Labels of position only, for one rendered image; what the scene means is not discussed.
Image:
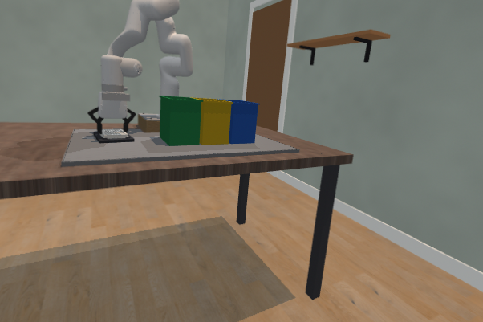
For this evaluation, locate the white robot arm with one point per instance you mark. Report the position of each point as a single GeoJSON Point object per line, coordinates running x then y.
{"type": "Point", "coordinates": [141, 12]}

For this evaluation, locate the green open bin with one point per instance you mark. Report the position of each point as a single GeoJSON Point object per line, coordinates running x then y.
{"type": "Point", "coordinates": [180, 120]}

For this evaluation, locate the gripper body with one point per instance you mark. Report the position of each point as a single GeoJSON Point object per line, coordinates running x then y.
{"type": "Point", "coordinates": [112, 109]}

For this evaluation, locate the yellow open-top bin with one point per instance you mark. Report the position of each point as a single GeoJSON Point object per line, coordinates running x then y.
{"type": "Point", "coordinates": [215, 121]}

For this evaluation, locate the blue bin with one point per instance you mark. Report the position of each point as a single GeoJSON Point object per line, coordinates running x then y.
{"type": "Point", "coordinates": [243, 121]}

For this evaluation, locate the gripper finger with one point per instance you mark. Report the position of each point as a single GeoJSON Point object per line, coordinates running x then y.
{"type": "Point", "coordinates": [98, 121]}
{"type": "Point", "coordinates": [127, 120]}

